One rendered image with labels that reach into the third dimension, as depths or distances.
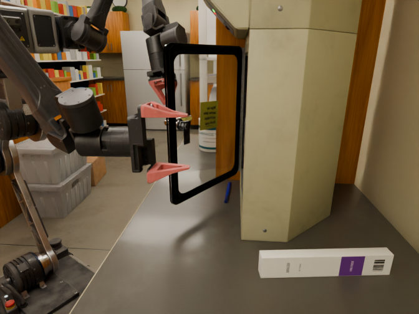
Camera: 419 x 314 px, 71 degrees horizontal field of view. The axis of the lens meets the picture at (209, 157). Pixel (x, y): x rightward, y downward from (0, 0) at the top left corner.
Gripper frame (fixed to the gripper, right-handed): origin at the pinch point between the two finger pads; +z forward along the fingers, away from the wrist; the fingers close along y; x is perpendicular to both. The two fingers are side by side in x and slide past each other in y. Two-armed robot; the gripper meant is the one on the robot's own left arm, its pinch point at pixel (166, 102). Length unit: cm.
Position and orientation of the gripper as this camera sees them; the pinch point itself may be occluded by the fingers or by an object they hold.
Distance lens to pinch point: 93.5
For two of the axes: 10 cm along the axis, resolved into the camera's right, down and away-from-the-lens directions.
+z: 1.8, 9.8, 0.6
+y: 1.0, -0.8, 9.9
